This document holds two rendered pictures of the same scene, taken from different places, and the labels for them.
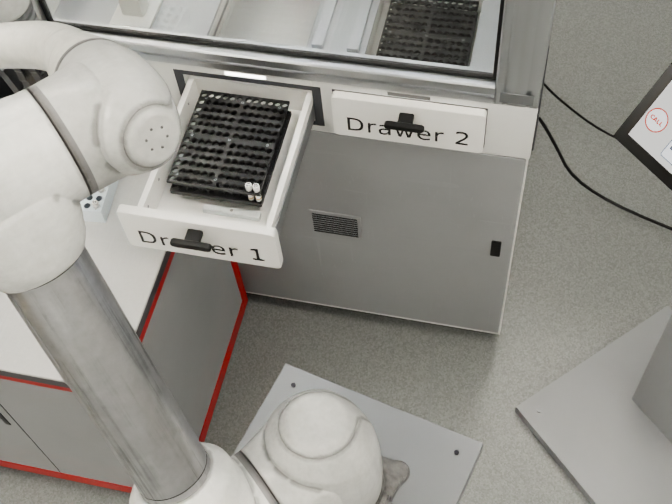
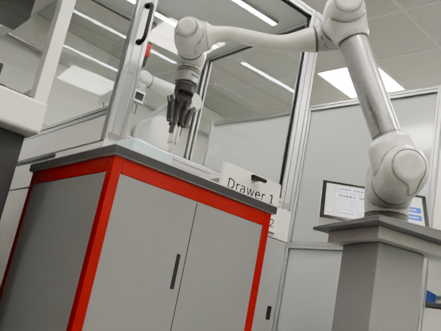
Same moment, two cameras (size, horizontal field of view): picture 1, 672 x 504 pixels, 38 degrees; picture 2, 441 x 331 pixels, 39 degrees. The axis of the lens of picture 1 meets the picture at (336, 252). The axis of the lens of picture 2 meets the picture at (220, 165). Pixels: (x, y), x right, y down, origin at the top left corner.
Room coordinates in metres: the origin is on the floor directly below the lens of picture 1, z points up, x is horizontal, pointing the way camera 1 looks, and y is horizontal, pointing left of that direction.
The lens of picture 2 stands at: (-0.21, 2.18, 0.30)
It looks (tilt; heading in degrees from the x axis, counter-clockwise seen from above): 16 degrees up; 305
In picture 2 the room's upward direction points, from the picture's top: 11 degrees clockwise
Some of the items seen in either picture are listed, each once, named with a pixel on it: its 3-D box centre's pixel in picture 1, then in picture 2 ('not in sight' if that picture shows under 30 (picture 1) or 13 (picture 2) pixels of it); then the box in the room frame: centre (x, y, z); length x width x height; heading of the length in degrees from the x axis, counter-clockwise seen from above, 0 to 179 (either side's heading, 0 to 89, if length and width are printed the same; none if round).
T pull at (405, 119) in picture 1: (405, 122); not in sight; (1.15, -0.16, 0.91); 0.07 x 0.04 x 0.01; 71
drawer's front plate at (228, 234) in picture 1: (200, 236); (250, 187); (0.98, 0.24, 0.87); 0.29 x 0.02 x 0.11; 71
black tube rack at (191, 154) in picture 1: (232, 150); not in sight; (1.17, 0.17, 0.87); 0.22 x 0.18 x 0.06; 161
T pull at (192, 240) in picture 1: (192, 239); (256, 178); (0.95, 0.24, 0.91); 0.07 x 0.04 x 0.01; 71
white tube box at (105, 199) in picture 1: (91, 190); not in sight; (1.18, 0.47, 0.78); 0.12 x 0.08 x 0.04; 167
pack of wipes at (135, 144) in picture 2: not in sight; (144, 154); (0.98, 0.85, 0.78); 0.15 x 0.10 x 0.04; 78
